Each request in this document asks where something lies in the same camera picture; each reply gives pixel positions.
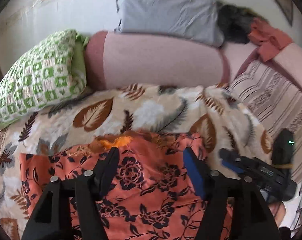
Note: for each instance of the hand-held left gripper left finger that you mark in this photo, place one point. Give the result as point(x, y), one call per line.
point(108, 166)

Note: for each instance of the striped quilt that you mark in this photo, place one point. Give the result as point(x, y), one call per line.
point(271, 92)

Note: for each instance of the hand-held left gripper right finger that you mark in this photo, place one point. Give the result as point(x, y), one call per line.
point(194, 171)

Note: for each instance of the rust red cloth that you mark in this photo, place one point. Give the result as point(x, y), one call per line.
point(268, 40)

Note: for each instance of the grey pillow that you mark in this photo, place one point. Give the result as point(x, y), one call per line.
point(166, 10)

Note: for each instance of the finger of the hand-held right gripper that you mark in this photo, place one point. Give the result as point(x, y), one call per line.
point(231, 161)

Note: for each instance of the pink padded headboard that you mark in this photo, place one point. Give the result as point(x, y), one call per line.
point(161, 60)

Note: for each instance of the framed wall picture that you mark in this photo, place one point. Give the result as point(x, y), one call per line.
point(281, 0)

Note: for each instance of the pink bedspread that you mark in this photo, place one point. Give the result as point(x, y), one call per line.
point(291, 55)

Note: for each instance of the orange floral garment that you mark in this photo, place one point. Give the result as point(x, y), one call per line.
point(146, 187)

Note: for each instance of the leaf print blanket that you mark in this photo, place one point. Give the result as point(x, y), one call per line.
point(103, 115)

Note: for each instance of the person's right forearm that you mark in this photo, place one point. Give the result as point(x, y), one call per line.
point(277, 213)

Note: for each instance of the green checked pillow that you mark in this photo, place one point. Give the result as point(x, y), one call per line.
point(41, 80)

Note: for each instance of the dark furry cloth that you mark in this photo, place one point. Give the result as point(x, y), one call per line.
point(231, 22)

